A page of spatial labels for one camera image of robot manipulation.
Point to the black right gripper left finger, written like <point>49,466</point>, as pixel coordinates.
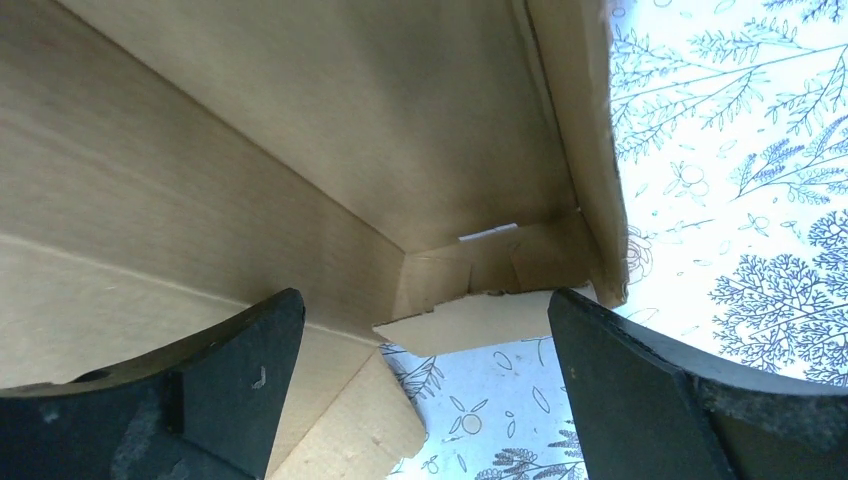
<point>204,407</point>

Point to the floral patterned table mat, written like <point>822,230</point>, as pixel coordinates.
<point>730,122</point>

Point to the cardboard box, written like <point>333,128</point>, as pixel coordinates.
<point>424,173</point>

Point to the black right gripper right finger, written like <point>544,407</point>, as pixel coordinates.
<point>646,406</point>

